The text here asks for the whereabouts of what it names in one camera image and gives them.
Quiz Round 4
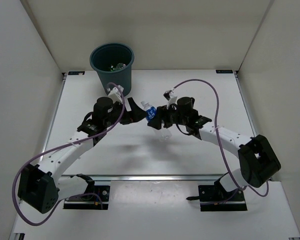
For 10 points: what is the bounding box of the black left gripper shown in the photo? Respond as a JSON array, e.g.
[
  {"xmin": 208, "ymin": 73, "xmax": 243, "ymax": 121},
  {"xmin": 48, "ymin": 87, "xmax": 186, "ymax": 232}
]
[{"xmin": 104, "ymin": 97, "xmax": 149, "ymax": 128}]

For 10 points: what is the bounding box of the dark teal plastic bin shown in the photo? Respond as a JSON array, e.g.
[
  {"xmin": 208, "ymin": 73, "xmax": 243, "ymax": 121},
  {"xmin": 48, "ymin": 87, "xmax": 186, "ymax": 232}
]
[{"xmin": 89, "ymin": 42, "xmax": 135, "ymax": 96}]

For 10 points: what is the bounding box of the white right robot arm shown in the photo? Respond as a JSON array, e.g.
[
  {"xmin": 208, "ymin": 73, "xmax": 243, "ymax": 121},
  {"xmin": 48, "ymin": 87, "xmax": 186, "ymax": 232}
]
[{"xmin": 148, "ymin": 97, "xmax": 281, "ymax": 200}]

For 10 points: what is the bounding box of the clear bottle green label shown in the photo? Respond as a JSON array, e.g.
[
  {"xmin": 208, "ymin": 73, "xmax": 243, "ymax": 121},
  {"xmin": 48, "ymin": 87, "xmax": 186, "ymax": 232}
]
[{"xmin": 115, "ymin": 63, "xmax": 127, "ymax": 71}]

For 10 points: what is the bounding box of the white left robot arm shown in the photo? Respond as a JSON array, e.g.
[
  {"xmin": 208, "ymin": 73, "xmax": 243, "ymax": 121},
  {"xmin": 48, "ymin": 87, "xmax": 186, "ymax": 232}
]
[{"xmin": 17, "ymin": 97, "xmax": 147, "ymax": 214}]

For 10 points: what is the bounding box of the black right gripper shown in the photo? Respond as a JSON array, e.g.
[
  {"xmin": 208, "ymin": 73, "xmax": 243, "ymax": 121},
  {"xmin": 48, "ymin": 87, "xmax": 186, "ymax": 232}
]
[{"xmin": 150, "ymin": 102, "xmax": 189, "ymax": 129}]

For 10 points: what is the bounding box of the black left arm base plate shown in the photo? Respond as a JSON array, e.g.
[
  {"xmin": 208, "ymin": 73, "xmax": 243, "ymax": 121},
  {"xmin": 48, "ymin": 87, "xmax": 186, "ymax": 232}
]
[{"xmin": 63, "ymin": 183, "xmax": 111, "ymax": 210}]

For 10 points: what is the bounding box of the clear bottle blue label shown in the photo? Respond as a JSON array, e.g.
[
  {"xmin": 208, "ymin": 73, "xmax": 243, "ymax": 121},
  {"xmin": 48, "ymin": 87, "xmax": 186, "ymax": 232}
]
[{"xmin": 141, "ymin": 101, "xmax": 172, "ymax": 141}]

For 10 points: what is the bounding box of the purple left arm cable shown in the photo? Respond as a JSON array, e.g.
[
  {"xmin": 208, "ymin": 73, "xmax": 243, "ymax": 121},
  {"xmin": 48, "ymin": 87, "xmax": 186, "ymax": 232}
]
[{"xmin": 11, "ymin": 82, "xmax": 126, "ymax": 225}]

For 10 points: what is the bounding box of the aluminium front table rail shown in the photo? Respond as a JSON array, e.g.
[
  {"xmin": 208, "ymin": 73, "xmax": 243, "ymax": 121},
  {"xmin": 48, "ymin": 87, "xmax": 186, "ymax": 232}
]
[{"xmin": 61, "ymin": 174, "xmax": 228, "ymax": 182}]

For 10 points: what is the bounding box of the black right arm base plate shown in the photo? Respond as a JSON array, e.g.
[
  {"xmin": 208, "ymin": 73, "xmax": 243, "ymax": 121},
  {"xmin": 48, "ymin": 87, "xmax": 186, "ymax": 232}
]
[{"xmin": 186, "ymin": 178, "xmax": 248, "ymax": 212}]

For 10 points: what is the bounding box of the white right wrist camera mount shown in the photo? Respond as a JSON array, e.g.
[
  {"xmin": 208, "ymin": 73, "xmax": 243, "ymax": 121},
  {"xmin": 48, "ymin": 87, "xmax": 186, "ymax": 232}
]
[{"xmin": 163, "ymin": 88, "xmax": 178, "ymax": 109}]

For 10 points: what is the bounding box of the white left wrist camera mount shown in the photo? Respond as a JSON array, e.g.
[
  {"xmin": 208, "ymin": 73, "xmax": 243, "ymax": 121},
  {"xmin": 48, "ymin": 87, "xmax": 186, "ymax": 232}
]
[{"xmin": 107, "ymin": 85, "xmax": 124, "ymax": 104}]

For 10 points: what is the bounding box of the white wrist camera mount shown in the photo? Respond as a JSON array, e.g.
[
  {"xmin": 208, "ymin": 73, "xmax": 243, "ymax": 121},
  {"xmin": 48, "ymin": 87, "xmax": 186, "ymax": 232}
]
[
  {"xmin": 107, "ymin": 85, "xmax": 124, "ymax": 104},
  {"xmin": 163, "ymin": 88, "xmax": 178, "ymax": 109}
]

